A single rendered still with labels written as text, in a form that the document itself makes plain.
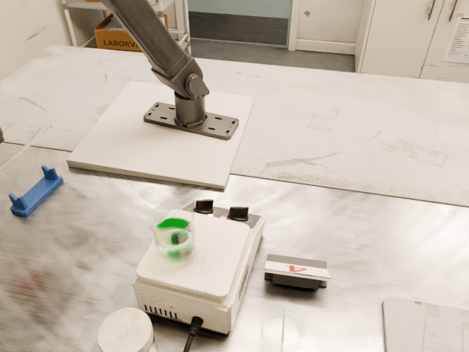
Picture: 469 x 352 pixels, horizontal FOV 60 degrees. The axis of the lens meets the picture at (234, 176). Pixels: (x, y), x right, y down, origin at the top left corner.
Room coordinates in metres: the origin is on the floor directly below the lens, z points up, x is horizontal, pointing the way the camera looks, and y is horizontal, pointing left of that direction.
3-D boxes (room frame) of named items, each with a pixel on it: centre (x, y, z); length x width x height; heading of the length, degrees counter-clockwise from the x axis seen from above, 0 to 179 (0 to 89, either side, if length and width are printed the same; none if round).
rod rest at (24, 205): (0.53, 0.35, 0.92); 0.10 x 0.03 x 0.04; 160
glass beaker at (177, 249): (0.33, 0.08, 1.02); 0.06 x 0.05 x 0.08; 132
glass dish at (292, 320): (0.27, -0.06, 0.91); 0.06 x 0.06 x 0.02
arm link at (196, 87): (0.73, 0.10, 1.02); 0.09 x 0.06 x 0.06; 44
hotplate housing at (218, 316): (0.36, 0.04, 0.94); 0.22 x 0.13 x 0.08; 164
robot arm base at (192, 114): (0.74, 0.09, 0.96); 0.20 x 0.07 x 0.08; 71
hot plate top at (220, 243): (0.34, 0.05, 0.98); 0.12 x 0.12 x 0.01; 74
